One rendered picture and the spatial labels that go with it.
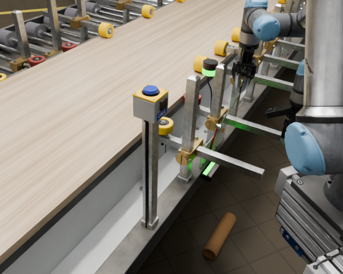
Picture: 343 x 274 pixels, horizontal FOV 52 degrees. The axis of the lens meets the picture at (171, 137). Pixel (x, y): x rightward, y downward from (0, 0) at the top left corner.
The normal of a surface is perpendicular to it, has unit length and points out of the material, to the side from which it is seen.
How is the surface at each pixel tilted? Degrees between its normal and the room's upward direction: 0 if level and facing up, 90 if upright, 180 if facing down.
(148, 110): 90
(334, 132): 61
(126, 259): 0
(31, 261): 90
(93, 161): 0
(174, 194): 0
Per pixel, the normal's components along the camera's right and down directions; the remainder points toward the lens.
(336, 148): 0.11, 0.11
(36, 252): 0.87, 0.33
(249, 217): 0.04, -0.80
